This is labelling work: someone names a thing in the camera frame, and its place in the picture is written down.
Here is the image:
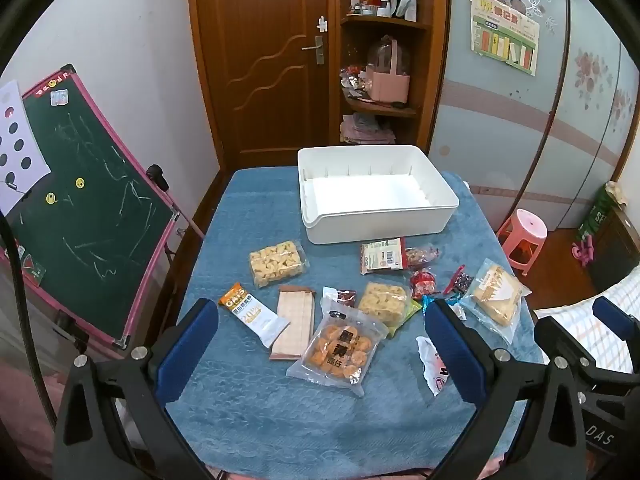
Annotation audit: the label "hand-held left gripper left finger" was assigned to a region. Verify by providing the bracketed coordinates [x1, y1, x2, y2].
[52, 298, 221, 480]

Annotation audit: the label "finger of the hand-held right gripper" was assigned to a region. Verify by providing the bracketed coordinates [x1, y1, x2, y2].
[592, 295, 640, 342]
[533, 315, 632, 377]

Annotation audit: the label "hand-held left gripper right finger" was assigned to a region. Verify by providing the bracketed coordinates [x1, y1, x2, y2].
[423, 299, 587, 480]

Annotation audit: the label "white red print packet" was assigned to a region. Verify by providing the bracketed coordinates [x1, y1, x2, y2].
[416, 336, 453, 397]

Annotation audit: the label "blue foil snack packet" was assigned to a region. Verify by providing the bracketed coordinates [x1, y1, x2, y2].
[422, 292, 469, 322]

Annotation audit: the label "green snack packet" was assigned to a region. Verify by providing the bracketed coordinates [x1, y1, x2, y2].
[384, 299, 422, 338]

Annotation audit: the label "dark seed bar packet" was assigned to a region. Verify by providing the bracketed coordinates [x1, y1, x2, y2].
[442, 264, 474, 296]

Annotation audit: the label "sandwich cake clear packet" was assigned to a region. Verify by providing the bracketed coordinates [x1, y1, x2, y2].
[459, 258, 532, 342]

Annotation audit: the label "white orange bar packet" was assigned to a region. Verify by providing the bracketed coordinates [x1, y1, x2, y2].
[218, 283, 291, 349]

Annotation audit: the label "red snack packet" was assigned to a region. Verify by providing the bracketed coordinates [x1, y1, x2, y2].
[409, 268, 439, 302]

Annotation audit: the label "clear nut date packet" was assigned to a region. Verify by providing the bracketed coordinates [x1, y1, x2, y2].
[403, 244, 442, 269]

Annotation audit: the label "brown wafer packet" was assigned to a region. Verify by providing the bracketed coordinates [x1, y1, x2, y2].
[269, 284, 318, 362]

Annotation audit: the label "round cookies clear packet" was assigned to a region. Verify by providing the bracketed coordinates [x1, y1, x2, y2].
[286, 304, 390, 399]

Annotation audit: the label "white packet red edges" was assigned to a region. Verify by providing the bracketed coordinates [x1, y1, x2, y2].
[360, 238, 405, 276]

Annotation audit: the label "brown white chocolate packet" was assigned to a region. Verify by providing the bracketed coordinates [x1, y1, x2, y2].
[321, 286, 357, 311]

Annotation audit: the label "white plastic storage bin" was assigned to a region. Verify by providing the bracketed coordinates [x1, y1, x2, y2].
[297, 144, 460, 245]

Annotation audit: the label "plaid pillow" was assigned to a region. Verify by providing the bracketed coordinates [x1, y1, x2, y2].
[534, 265, 640, 376]

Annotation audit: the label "pink dumbbell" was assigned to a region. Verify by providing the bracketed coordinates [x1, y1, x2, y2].
[572, 237, 597, 267]

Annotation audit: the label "green box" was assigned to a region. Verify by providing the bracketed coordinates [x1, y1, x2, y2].
[575, 182, 626, 244]

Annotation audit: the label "pink plastic stool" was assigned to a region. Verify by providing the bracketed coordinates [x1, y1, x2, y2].
[496, 208, 549, 276]

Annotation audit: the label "black easel knob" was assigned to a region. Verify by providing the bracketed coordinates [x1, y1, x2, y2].
[146, 164, 170, 192]

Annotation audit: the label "floral sliding door wardrobe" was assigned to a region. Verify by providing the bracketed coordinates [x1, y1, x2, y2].
[429, 0, 640, 241]

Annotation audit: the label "folded pink clothes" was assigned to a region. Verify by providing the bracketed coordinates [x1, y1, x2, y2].
[340, 113, 397, 144]

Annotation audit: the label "white paper black dots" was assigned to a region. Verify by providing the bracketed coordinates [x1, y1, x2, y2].
[0, 79, 52, 216]

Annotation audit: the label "wooden corner shelf unit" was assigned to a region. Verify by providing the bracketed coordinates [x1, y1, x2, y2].
[334, 0, 452, 157]

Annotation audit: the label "brown wooden door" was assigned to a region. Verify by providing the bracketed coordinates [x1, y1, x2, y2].
[187, 0, 343, 171]

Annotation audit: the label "pink basket clear dome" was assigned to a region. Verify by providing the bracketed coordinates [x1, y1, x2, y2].
[364, 35, 412, 106]

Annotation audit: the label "pile of snack wrappers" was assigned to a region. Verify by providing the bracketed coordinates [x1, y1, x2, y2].
[339, 64, 369, 99]

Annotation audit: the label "pile of small shelf items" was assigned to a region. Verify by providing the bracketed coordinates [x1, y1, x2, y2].
[347, 0, 419, 23]

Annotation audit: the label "green chalkboard pink frame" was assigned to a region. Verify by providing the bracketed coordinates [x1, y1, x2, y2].
[0, 64, 182, 352]

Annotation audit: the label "black cable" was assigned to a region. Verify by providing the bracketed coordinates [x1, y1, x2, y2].
[0, 209, 62, 432]

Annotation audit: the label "wall poster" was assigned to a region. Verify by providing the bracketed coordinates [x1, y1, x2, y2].
[469, 0, 541, 77]

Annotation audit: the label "silver door handle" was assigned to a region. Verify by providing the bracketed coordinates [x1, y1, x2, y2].
[301, 35, 326, 65]

